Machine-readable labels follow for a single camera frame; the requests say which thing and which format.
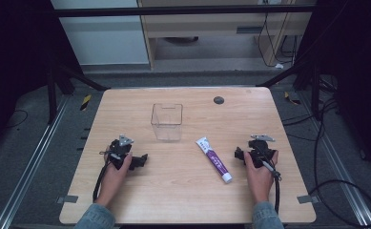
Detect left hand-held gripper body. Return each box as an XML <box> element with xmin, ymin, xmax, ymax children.
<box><xmin>108</xmin><ymin>135</ymin><xmax>135</xmax><ymax>171</ymax></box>

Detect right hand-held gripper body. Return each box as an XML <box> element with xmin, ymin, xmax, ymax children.
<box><xmin>247</xmin><ymin>134</ymin><xmax>278</xmax><ymax>169</ymax></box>

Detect person's left hand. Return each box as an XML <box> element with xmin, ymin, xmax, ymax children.
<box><xmin>94</xmin><ymin>152</ymin><xmax>134</xmax><ymax>208</ymax></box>

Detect person's right hand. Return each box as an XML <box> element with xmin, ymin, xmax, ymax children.
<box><xmin>243</xmin><ymin>150</ymin><xmax>279</xmax><ymax>205</ymax></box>

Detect white purple toothpaste tube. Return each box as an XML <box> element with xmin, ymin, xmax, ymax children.
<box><xmin>195</xmin><ymin>136</ymin><xmax>234</xmax><ymax>184</ymax></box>

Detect clear plastic container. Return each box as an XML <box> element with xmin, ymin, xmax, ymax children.
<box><xmin>150</xmin><ymin>102</ymin><xmax>184</xmax><ymax>142</ymax></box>

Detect black yellow striped tape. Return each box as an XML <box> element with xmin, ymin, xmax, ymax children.
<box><xmin>283</xmin><ymin>91</ymin><xmax>302</xmax><ymax>106</ymax></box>
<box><xmin>79</xmin><ymin>94</ymin><xmax>93</xmax><ymax>112</ymax></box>

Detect black metal stand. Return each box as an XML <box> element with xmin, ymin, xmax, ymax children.
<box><xmin>257</xmin><ymin>53</ymin><xmax>338</xmax><ymax>122</ymax></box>
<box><xmin>45</xmin><ymin>56</ymin><xmax>110</xmax><ymax>126</ymax></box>

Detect white cabinet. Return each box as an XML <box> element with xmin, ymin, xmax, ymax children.
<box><xmin>51</xmin><ymin>0</ymin><xmax>151</xmax><ymax>66</ymax></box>

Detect wooden desk with drawer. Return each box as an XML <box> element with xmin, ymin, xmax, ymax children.
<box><xmin>136</xmin><ymin>0</ymin><xmax>319</xmax><ymax>71</ymax></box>

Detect left hand-held gripper black cable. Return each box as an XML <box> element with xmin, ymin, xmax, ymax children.
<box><xmin>92</xmin><ymin>150</ymin><xmax>117</xmax><ymax>203</ymax></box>

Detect hand-held gripper black cable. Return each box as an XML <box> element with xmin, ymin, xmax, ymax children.
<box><xmin>92</xmin><ymin>150</ymin><xmax>117</xmax><ymax>203</ymax></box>
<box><xmin>260</xmin><ymin>159</ymin><xmax>283</xmax><ymax>215</ymax></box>

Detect right hand-held gripper black cable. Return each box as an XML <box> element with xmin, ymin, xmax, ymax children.
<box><xmin>260</xmin><ymin>159</ymin><xmax>283</xmax><ymax>215</ymax></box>

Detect aluminium floor rail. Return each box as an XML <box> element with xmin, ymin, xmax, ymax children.
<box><xmin>300</xmin><ymin>92</ymin><xmax>371</xmax><ymax>229</ymax></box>
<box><xmin>0</xmin><ymin>94</ymin><xmax>71</xmax><ymax>229</ymax></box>

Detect black hanging desk cables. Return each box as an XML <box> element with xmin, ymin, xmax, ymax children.
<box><xmin>257</xmin><ymin>10</ymin><xmax>299</xmax><ymax>69</ymax></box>

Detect thin black floor cable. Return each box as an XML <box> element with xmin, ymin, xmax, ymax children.
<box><xmin>3</xmin><ymin>109</ymin><xmax>29</xmax><ymax>130</ymax></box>

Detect black looped floor cable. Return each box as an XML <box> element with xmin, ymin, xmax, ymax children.
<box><xmin>307</xmin><ymin>98</ymin><xmax>371</xmax><ymax>229</ymax></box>

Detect black horizontal frame bar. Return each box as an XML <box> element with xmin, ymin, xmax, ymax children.
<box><xmin>52</xmin><ymin>5</ymin><xmax>317</xmax><ymax>18</ymax></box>

